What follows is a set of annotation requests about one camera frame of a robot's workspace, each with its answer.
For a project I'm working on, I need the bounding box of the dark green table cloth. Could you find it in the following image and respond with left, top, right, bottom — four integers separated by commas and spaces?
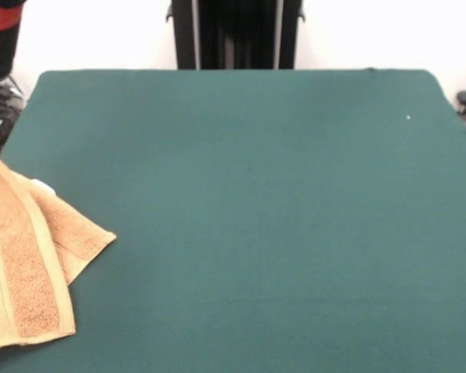
0, 68, 466, 373

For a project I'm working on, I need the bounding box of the black metal stand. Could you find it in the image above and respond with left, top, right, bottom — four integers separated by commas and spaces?
165, 0, 308, 71

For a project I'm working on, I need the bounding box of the black equipment pile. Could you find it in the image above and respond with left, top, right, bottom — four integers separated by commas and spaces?
0, 77, 26, 159

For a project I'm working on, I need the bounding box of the tan terry towel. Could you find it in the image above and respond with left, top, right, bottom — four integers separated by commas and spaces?
0, 147, 117, 357

